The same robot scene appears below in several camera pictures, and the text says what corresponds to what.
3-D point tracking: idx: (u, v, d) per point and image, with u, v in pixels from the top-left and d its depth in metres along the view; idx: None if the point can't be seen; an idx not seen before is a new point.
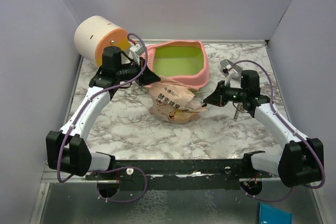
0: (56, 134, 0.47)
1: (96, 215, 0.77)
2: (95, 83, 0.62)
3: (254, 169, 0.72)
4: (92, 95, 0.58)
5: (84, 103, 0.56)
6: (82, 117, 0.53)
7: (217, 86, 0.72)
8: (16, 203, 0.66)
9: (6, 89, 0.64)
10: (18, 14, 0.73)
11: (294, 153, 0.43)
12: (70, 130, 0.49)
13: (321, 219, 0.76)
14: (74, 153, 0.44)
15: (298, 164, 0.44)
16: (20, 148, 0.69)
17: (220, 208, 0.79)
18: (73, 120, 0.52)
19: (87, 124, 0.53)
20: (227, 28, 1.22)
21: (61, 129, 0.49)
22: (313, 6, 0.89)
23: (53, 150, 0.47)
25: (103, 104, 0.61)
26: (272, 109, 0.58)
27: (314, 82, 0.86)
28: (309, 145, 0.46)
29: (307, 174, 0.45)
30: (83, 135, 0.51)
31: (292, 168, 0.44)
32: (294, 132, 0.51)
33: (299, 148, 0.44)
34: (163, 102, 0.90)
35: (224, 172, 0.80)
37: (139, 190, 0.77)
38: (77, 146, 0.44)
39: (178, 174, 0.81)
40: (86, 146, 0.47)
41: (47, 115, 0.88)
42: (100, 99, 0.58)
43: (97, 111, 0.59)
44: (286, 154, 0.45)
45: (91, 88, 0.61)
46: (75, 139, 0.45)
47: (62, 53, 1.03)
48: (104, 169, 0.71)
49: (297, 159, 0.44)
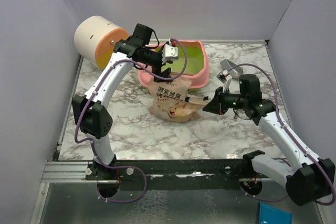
0: (80, 97, 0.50)
1: (96, 215, 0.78)
2: (121, 47, 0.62)
3: (256, 171, 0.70)
4: (115, 62, 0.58)
5: (107, 69, 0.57)
6: (105, 85, 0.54)
7: (215, 94, 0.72)
8: (16, 203, 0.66)
9: (6, 91, 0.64)
10: (18, 14, 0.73)
11: (308, 179, 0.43)
12: (92, 96, 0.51)
13: (321, 220, 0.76)
14: (96, 116, 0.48)
15: (310, 188, 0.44)
16: (19, 149, 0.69)
17: (220, 208, 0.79)
18: (96, 86, 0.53)
19: (109, 92, 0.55)
20: (227, 28, 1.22)
21: (85, 95, 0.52)
22: (313, 6, 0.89)
23: (78, 111, 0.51)
25: (125, 73, 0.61)
26: (280, 121, 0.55)
27: (314, 83, 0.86)
28: (321, 168, 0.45)
29: (316, 192, 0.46)
30: (104, 102, 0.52)
31: (305, 191, 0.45)
32: (306, 152, 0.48)
33: (311, 171, 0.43)
34: (163, 97, 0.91)
35: (224, 172, 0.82)
37: (140, 189, 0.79)
38: (99, 110, 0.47)
39: (178, 174, 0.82)
40: (107, 112, 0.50)
41: (48, 116, 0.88)
42: (122, 67, 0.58)
43: (119, 80, 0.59)
44: (298, 177, 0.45)
45: (116, 53, 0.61)
46: (97, 104, 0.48)
47: (62, 54, 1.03)
48: (106, 163, 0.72)
49: (311, 183, 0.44)
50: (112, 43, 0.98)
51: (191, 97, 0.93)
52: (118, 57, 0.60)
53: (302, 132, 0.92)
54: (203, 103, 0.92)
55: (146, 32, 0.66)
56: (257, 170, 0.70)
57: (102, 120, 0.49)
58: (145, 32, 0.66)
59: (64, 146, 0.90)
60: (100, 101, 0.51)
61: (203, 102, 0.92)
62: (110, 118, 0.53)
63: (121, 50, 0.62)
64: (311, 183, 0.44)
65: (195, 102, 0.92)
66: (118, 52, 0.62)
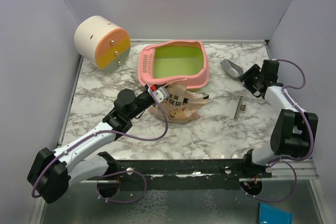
0: (47, 153, 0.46)
1: (96, 215, 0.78)
2: (109, 119, 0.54)
3: (254, 163, 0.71)
4: (99, 129, 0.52)
5: (87, 134, 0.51)
6: (80, 147, 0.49)
7: (252, 66, 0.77)
8: (15, 204, 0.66)
9: (5, 92, 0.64)
10: (18, 14, 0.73)
11: (287, 118, 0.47)
12: (60, 155, 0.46)
13: (321, 219, 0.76)
14: (54, 180, 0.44)
15: (288, 130, 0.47)
16: (19, 149, 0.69)
17: (220, 208, 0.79)
18: (70, 146, 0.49)
19: (81, 156, 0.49)
20: (227, 28, 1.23)
21: (54, 151, 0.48)
22: (313, 5, 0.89)
23: (37, 167, 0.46)
25: (107, 141, 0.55)
26: (281, 89, 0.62)
27: (314, 84, 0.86)
28: (304, 116, 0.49)
29: (295, 144, 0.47)
30: (69, 166, 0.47)
31: (283, 132, 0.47)
32: (294, 105, 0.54)
33: (292, 114, 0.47)
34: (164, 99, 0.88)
35: (224, 172, 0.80)
37: (139, 190, 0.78)
38: (59, 174, 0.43)
39: (178, 174, 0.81)
40: (67, 176, 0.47)
41: (47, 117, 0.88)
42: (104, 137, 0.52)
43: (98, 146, 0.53)
44: (281, 120, 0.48)
45: (103, 123, 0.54)
46: (60, 166, 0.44)
47: (62, 54, 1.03)
48: (102, 173, 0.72)
49: (290, 126, 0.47)
50: (111, 43, 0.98)
51: (190, 98, 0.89)
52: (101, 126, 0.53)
53: None
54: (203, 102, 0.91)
55: (127, 105, 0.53)
56: (256, 164, 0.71)
57: (59, 183, 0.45)
58: (130, 103, 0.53)
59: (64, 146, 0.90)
60: (65, 163, 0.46)
61: (203, 101, 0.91)
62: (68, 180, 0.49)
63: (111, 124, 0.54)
64: (289, 125, 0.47)
65: (196, 100, 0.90)
66: (106, 121, 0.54)
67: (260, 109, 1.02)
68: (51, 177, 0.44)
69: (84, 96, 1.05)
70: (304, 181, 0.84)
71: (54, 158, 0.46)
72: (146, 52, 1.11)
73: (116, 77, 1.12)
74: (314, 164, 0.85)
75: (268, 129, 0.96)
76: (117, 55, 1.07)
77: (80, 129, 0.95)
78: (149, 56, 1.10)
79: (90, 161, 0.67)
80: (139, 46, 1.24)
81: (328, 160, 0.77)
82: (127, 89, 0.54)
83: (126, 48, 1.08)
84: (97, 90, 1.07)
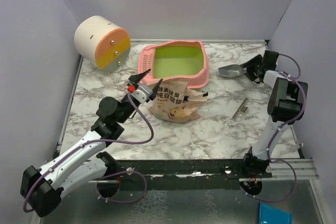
0: (33, 171, 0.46)
1: (96, 215, 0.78)
2: (99, 126, 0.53)
3: (254, 156, 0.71)
4: (86, 141, 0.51)
5: (74, 147, 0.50)
6: (66, 162, 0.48)
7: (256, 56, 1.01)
8: (16, 204, 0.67)
9: (5, 92, 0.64)
10: (18, 14, 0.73)
11: (282, 82, 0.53)
12: (46, 173, 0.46)
13: (321, 220, 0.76)
14: (41, 198, 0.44)
15: (282, 94, 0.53)
16: (20, 149, 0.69)
17: (220, 208, 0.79)
18: (55, 162, 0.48)
19: (69, 170, 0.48)
20: (227, 28, 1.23)
21: (40, 169, 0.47)
22: (313, 5, 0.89)
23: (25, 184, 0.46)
25: (97, 151, 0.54)
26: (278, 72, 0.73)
27: (314, 84, 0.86)
28: (298, 83, 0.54)
29: (287, 107, 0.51)
30: (58, 182, 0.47)
31: (276, 95, 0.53)
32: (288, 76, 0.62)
33: (287, 81, 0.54)
34: (164, 97, 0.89)
35: (224, 172, 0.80)
37: (139, 190, 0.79)
38: (45, 193, 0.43)
39: (178, 174, 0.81)
40: (55, 191, 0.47)
41: (48, 116, 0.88)
42: (92, 148, 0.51)
43: (87, 158, 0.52)
44: (275, 86, 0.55)
45: (92, 131, 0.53)
46: (46, 185, 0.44)
47: (62, 54, 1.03)
48: (101, 174, 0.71)
49: (283, 89, 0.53)
50: (111, 43, 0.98)
51: (190, 96, 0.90)
52: (92, 136, 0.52)
53: (304, 132, 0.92)
54: (202, 100, 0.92)
55: (111, 115, 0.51)
56: (257, 160, 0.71)
57: (47, 199, 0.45)
58: (113, 112, 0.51)
59: (64, 146, 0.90)
60: (51, 181, 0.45)
61: (202, 98, 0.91)
62: (60, 191, 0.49)
63: (99, 130, 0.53)
64: (284, 89, 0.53)
65: (195, 97, 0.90)
66: (95, 130, 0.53)
67: (260, 109, 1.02)
68: (38, 195, 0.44)
69: (84, 96, 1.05)
70: (304, 181, 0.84)
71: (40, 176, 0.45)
72: (146, 52, 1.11)
73: (116, 77, 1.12)
74: (314, 164, 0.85)
75: None
76: (117, 55, 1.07)
77: (80, 129, 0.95)
78: (149, 56, 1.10)
79: (85, 166, 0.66)
80: (139, 46, 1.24)
81: (328, 161, 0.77)
82: (108, 97, 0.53)
83: (126, 48, 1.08)
84: (97, 90, 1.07)
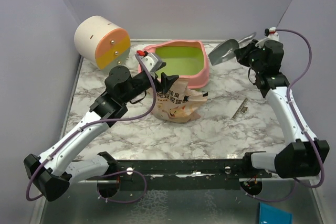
0: (33, 159, 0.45)
1: (95, 215, 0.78)
2: (100, 105, 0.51)
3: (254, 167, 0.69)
4: (84, 124, 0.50)
5: (73, 132, 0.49)
6: (65, 149, 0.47)
7: None
8: (15, 204, 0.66)
9: (6, 92, 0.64)
10: (18, 14, 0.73)
11: (297, 151, 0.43)
12: (44, 162, 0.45)
13: (321, 220, 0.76)
14: (44, 187, 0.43)
15: (296, 162, 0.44)
16: (19, 149, 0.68)
17: (220, 208, 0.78)
18: (54, 149, 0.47)
19: (68, 157, 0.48)
20: (228, 28, 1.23)
21: (39, 157, 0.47)
22: (314, 6, 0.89)
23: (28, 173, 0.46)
25: (98, 134, 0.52)
26: (286, 96, 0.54)
27: (313, 84, 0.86)
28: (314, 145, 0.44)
29: (301, 170, 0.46)
30: (59, 169, 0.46)
31: (289, 163, 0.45)
32: (303, 129, 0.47)
33: (304, 146, 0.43)
34: (164, 97, 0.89)
35: (224, 172, 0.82)
37: (140, 189, 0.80)
38: (46, 182, 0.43)
39: (178, 174, 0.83)
40: (59, 179, 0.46)
41: (47, 116, 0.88)
42: (92, 130, 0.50)
43: (87, 141, 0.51)
44: (289, 150, 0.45)
45: (90, 112, 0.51)
46: (46, 173, 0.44)
47: (62, 54, 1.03)
48: (103, 172, 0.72)
49: (299, 158, 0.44)
50: (112, 44, 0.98)
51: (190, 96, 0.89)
52: (90, 118, 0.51)
53: None
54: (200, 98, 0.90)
55: (121, 84, 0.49)
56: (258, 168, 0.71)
57: (51, 188, 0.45)
58: (125, 81, 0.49)
59: None
60: (51, 170, 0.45)
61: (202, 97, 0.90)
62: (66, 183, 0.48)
63: (98, 110, 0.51)
64: (298, 158, 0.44)
65: (196, 96, 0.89)
66: (94, 111, 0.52)
67: (260, 110, 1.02)
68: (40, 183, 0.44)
69: (84, 96, 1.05)
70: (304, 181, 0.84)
71: (40, 165, 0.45)
72: None
73: None
74: None
75: (268, 129, 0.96)
76: (117, 55, 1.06)
77: None
78: None
79: (90, 160, 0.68)
80: (139, 46, 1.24)
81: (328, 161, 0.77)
82: (120, 66, 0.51)
83: (126, 48, 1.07)
84: (97, 90, 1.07)
